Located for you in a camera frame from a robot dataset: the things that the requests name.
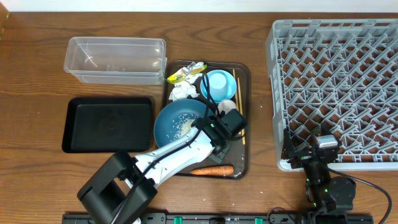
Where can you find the light blue bowl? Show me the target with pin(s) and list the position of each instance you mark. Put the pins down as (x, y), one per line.
(230, 82)

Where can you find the yellow foil snack wrapper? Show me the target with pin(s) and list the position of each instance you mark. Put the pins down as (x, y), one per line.
(186, 72)

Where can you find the black rectangular tray bin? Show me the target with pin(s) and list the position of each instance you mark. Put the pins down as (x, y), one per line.
(107, 124)

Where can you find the grey dishwasher rack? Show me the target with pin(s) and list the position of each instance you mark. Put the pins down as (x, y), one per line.
(341, 73)

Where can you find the wooden chopstick left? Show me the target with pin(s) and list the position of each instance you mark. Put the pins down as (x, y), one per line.
(236, 91)

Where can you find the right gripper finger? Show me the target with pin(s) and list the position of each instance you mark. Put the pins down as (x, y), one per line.
(288, 151)
(324, 130)

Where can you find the clear plastic bin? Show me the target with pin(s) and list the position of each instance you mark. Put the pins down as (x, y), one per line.
(116, 60)

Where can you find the dark blue plate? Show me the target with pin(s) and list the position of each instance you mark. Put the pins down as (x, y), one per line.
(170, 112)

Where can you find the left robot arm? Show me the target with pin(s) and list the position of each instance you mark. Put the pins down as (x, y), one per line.
(123, 187)

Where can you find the light blue cup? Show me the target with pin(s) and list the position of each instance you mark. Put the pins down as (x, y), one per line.
(218, 86)

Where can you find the pile of white rice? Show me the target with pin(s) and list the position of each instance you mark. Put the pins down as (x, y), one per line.
(181, 125)

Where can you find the wooden chopstick right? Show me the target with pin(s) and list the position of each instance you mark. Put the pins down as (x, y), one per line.
(241, 108)

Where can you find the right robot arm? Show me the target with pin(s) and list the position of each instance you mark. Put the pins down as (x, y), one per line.
(330, 195)

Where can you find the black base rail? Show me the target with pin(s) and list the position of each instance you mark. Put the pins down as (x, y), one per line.
(277, 218)

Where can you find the orange carrot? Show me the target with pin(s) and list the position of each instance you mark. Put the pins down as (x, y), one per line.
(214, 171)

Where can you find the white tissue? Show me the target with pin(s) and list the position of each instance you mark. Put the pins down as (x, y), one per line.
(185, 88)

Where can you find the white pink cup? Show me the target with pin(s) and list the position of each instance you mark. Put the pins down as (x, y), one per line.
(226, 106)

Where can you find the wooden chopstick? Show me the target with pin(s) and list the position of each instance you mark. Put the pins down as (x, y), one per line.
(241, 108)
(236, 91)

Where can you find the brown serving tray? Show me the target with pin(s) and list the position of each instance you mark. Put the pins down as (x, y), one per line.
(238, 155)

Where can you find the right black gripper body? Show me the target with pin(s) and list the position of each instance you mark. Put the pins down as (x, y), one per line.
(303, 160)

